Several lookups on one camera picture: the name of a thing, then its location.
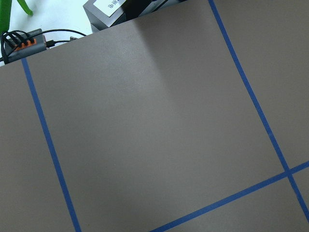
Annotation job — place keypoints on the black labelled box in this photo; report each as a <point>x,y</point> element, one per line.
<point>103,14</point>

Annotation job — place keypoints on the right grey usb hub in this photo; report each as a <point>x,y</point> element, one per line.
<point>18,44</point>

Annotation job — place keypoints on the green plastic clamp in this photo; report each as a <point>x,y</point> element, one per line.
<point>5,12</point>

